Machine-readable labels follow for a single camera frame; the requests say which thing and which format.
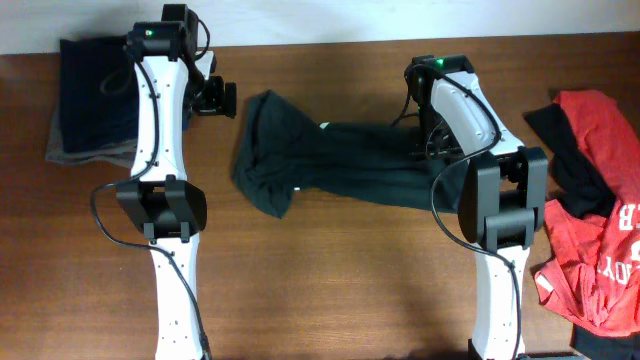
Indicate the folded navy blue garment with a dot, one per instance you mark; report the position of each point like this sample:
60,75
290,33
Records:
99,97

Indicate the folded grey garment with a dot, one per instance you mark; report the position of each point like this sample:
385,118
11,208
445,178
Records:
121,154

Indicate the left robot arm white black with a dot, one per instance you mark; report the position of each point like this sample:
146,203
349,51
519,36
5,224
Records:
175,80

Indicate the dark green t-shirt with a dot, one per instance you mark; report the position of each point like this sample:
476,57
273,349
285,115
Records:
284,150

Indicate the black garment under pile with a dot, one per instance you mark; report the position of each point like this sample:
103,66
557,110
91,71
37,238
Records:
585,193

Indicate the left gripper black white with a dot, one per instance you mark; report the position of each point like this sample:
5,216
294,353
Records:
216,104

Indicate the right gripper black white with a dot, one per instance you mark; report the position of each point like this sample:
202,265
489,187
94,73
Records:
451,151

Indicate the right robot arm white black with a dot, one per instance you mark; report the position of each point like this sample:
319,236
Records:
501,205

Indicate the red garment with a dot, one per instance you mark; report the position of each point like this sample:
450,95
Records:
592,279

